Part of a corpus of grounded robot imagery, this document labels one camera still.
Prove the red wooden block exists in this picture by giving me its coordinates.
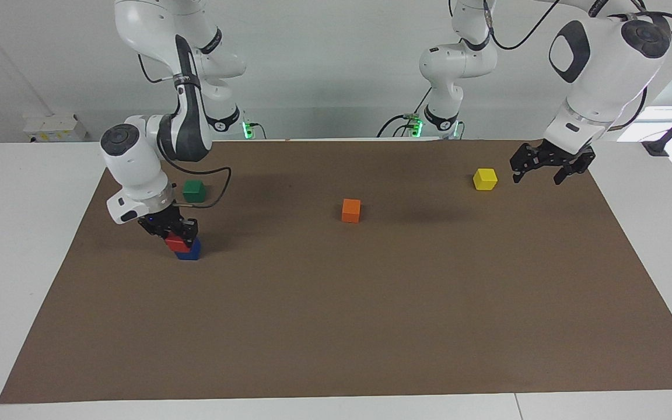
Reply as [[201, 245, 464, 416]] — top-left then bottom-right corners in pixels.
[[164, 232, 193, 253]]

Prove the blue wooden block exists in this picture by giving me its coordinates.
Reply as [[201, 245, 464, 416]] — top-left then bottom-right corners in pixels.
[[174, 238, 202, 261]]

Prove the yellow wooden block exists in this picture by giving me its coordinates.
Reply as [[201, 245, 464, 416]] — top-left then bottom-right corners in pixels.
[[472, 168, 499, 191]]

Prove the green wooden block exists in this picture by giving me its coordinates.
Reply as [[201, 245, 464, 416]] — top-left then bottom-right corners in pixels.
[[183, 180, 207, 204]]

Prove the brown paper mat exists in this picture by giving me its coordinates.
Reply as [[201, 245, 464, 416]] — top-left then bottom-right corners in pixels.
[[0, 139, 672, 404]]

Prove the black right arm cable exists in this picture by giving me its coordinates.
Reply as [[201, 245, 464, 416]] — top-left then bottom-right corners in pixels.
[[136, 51, 233, 209]]

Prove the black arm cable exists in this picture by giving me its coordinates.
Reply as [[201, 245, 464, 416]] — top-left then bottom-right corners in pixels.
[[481, 0, 672, 132], [136, 51, 233, 209]]

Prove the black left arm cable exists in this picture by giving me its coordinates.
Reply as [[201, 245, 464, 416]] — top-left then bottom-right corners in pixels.
[[481, 0, 672, 132]]

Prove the black left base cable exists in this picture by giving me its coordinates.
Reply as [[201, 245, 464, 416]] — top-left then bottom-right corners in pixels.
[[376, 87, 433, 139]]

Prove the white wall box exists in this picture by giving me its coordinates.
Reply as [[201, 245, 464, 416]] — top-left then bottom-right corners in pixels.
[[23, 113, 88, 144]]

